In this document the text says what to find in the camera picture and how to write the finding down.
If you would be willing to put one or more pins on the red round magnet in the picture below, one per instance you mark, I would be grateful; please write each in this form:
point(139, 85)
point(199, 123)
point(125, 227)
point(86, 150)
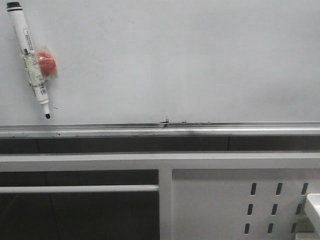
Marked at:
point(47, 63)

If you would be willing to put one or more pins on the white whiteboard marker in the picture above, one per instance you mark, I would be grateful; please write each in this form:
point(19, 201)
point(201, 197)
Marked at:
point(28, 55)

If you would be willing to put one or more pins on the white whiteboard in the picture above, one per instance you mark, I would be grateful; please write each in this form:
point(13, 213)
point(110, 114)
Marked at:
point(151, 61)

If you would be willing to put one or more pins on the aluminium whiteboard tray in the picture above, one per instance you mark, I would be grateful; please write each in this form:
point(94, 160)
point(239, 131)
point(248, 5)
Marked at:
point(163, 129)

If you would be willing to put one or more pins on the white perforated panel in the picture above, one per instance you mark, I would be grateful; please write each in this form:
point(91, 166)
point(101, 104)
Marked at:
point(241, 204)

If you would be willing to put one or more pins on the white plastic bin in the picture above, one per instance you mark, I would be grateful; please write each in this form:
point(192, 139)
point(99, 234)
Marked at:
point(313, 210)

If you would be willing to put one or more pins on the white metal frame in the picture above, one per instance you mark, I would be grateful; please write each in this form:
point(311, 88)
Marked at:
point(165, 163)

